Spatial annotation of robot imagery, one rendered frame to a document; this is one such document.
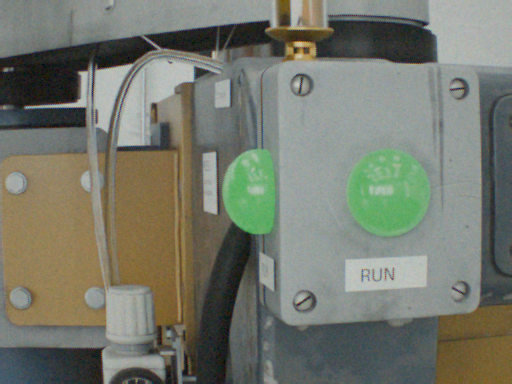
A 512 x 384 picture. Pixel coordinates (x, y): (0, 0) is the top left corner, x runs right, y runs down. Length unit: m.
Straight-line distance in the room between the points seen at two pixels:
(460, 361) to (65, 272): 0.29
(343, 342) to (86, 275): 0.39
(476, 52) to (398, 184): 5.63
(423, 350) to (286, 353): 0.06
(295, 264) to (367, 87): 0.06
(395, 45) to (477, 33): 5.45
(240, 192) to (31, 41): 0.38
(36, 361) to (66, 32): 0.27
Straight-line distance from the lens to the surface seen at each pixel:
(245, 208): 0.39
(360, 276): 0.39
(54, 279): 0.81
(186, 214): 0.67
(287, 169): 0.38
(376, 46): 0.56
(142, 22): 0.65
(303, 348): 0.44
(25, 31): 0.75
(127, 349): 0.64
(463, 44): 5.97
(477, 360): 0.78
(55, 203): 0.80
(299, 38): 0.46
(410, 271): 0.39
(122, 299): 0.64
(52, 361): 0.86
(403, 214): 0.38
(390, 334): 0.44
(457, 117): 0.40
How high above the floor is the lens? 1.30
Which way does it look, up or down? 3 degrees down
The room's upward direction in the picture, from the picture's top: 1 degrees counter-clockwise
